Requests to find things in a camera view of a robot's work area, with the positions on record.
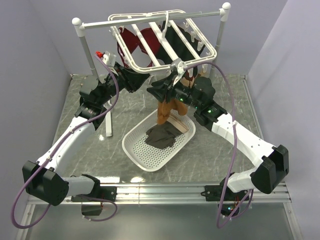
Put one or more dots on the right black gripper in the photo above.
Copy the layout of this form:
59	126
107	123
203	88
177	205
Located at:
161	88

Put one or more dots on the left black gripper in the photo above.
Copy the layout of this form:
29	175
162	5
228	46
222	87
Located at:
131	80

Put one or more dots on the orange-brown underwear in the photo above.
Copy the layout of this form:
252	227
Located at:
164	110

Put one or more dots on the white clip hanger frame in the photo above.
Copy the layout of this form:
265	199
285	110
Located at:
159	21

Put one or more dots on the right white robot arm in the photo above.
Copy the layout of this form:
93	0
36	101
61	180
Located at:
270	163

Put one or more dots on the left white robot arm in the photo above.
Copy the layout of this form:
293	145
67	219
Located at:
43	178

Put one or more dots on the black garment on hanger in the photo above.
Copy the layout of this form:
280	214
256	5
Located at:
178	46

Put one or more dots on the grey beige-banded underwear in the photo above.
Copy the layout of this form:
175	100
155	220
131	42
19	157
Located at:
162	136

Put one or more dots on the beige argyle sock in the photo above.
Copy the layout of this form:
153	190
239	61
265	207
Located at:
191	77

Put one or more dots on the red bra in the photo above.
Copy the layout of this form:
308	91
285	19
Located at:
133	42

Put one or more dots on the white perforated laundry basket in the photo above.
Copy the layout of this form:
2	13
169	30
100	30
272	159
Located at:
149	158

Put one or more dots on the silver drying rack stand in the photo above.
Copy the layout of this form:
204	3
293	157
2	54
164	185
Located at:
187	48

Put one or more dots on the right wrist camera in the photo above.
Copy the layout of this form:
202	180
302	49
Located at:
177	70

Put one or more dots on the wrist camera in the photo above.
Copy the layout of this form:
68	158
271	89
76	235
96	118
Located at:
177	70
108	58

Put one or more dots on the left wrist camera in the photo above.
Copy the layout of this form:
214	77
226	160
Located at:
108	58

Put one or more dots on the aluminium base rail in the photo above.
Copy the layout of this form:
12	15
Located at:
183	193

